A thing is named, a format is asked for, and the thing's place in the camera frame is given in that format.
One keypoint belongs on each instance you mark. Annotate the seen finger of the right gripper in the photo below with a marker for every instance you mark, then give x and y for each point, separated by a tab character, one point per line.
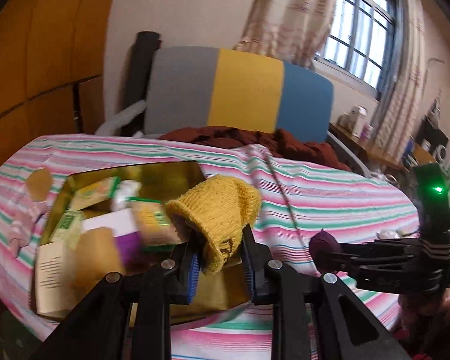
353	257

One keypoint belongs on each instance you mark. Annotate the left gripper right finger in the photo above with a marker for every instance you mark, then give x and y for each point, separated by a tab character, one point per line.
313	317

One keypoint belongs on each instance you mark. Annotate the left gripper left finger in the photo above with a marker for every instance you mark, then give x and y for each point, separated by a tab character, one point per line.
127	316

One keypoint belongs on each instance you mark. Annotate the yellow sponge block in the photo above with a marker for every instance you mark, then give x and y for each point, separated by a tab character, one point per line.
95	256

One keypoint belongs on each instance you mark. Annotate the cream cardboard box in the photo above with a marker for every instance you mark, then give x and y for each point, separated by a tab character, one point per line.
54	276

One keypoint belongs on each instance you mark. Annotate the white eraser block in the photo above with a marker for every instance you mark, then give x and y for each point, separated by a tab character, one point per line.
120	222

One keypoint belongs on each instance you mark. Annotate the green tea packet box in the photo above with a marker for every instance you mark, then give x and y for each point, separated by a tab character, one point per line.
69	229

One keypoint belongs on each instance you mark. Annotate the white bubble wrap bundle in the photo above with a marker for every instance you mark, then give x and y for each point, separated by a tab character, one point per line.
125	190

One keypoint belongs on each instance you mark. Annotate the green yellow snack packet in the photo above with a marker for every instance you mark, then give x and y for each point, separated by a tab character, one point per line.
94	194

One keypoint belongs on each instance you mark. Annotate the yellow knitted sock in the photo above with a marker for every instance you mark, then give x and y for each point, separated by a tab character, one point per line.
218	208

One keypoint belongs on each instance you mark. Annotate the person right hand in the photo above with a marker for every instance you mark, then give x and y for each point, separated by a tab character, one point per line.
414	306

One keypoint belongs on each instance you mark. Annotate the gold metal tray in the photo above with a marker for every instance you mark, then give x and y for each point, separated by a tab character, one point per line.
159	181

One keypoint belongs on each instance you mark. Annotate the striped pink green tablecloth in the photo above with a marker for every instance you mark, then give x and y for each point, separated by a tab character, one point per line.
298	199

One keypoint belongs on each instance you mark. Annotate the wooden side desk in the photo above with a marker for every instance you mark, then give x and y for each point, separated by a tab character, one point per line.
367	151

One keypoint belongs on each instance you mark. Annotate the dark red jacket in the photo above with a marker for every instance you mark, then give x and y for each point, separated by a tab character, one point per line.
281	143

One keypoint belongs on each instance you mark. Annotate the pink striped sock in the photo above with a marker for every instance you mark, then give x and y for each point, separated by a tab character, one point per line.
25	217

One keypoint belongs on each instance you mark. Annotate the white carton on desk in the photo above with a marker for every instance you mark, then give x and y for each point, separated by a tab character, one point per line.
357	119

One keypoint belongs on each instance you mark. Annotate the tan hexagon coaster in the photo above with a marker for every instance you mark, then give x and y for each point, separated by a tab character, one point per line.
38	184

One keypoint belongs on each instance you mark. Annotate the window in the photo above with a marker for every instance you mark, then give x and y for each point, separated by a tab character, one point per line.
360	44

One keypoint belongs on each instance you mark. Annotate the black rolled mat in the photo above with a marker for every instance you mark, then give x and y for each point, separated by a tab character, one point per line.
140	66

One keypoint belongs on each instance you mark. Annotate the grey yellow blue chair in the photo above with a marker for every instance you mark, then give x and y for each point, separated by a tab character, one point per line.
196	87

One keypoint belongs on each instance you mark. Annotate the floral curtain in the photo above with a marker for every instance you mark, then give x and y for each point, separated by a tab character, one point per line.
289	30

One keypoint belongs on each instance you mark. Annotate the wooden wardrobe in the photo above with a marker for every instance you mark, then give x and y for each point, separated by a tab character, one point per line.
51	69

